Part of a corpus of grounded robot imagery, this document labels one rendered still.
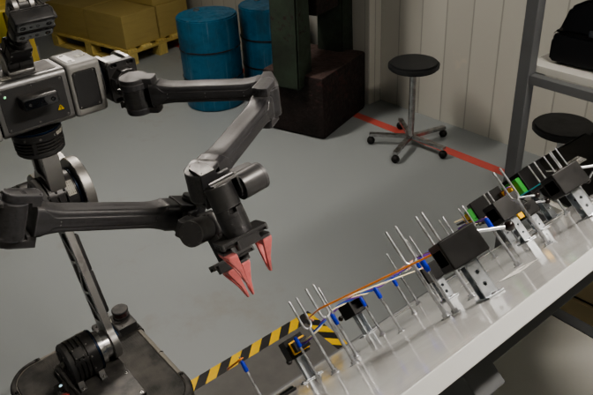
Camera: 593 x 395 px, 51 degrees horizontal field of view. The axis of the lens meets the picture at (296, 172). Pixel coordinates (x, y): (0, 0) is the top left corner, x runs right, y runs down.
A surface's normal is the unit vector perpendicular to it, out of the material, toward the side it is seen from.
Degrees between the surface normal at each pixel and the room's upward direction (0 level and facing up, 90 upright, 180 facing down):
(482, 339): 40
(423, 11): 90
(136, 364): 0
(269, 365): 0
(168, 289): 0
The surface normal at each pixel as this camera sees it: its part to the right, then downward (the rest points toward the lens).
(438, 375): 0.36, -0.44
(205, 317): -0.05, -0.87
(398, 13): -0.76, 0.36
